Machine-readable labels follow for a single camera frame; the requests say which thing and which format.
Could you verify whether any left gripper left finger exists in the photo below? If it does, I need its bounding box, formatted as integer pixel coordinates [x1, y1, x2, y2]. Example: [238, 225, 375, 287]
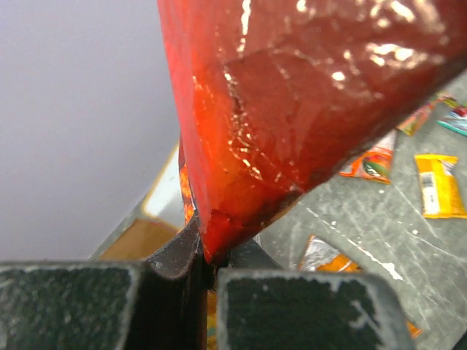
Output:
[1, 220, 203, 349]

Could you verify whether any orange white snack packet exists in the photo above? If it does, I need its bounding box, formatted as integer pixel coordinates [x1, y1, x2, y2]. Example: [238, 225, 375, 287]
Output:
[339, 130, 397, 184]

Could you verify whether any teal Fox's mint candy bag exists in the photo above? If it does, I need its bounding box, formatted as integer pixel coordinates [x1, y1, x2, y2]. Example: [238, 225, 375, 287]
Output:
[437, 106, 467, 136]

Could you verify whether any red Doritos chip bag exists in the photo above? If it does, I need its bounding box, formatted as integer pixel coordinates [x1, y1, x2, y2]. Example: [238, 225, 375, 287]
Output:
[158, 1, 466, 263]

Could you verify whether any orange Fox's fruits candy bag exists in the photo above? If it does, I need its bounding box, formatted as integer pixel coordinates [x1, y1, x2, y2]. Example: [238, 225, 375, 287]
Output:
[397, 92, 458, 136]

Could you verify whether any orange chip bag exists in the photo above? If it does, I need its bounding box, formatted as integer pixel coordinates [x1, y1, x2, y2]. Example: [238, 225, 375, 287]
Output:
[206, 235, 424, 350]

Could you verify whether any yellow snack bar packet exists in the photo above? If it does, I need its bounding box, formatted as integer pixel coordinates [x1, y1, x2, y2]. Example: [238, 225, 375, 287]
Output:
[414, 154, 466, 219]

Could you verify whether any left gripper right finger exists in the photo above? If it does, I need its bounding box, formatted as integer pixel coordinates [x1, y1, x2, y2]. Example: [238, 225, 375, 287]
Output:
[217, 236, 417, 350]

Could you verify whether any small whiteboard with stand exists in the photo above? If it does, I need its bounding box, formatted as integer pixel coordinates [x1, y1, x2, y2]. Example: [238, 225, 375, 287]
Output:
[141, 144, 185, 229]

